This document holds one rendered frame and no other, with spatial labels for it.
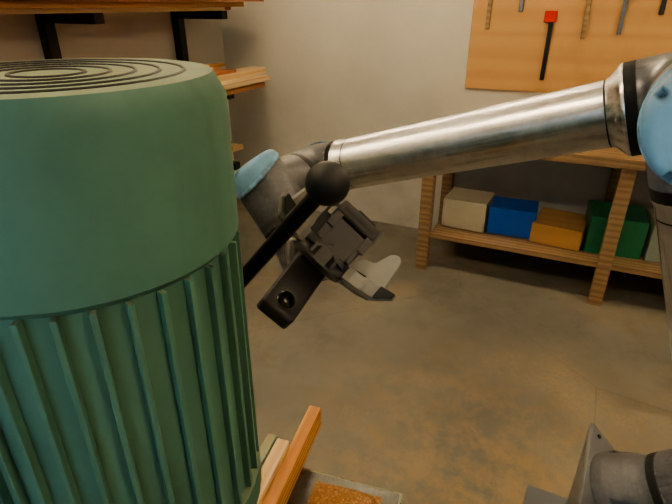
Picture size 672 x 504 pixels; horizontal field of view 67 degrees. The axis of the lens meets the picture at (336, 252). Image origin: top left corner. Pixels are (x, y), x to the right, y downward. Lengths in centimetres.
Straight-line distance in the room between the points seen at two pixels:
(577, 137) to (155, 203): 58
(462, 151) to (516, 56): 274
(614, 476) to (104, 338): 91
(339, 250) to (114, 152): 40
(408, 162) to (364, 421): 154
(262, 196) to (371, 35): 301
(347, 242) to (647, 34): 299
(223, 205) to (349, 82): 356
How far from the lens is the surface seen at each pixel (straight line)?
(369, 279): 57
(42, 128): 22
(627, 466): 106
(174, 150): 24
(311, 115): 399
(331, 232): 60
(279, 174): 79
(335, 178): 38
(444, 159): 77
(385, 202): 391
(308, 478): 83
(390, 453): 208
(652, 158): 56
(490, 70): 351
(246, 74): 376
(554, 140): 73
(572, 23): 345
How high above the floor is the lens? 154
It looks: 26 degrees down
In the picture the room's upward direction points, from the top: straight up
